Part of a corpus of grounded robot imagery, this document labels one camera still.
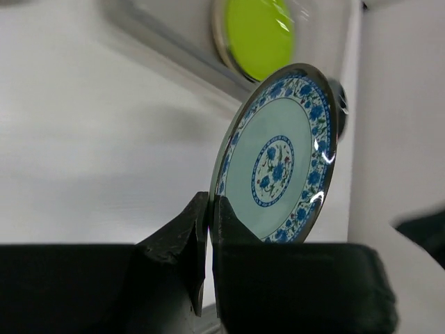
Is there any lime green plate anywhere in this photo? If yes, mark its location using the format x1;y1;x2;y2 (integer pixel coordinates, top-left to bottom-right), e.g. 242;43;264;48
211;1;296;82

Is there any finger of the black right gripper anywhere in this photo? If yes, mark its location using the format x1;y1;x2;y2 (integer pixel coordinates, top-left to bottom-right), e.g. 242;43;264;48
395;209;444;268

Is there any large blue floral plate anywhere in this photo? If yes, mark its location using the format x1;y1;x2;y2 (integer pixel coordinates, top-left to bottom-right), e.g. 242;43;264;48
209;63;338;243

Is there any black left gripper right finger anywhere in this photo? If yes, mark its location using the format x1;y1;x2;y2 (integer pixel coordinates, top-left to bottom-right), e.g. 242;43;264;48
211;197;398;333

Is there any clear plastic bin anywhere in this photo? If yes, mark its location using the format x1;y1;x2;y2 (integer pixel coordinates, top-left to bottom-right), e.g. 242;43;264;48
100;1;362;100

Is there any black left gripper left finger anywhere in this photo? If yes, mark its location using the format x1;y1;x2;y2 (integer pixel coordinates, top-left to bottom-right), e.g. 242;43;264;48
1;192;208;333

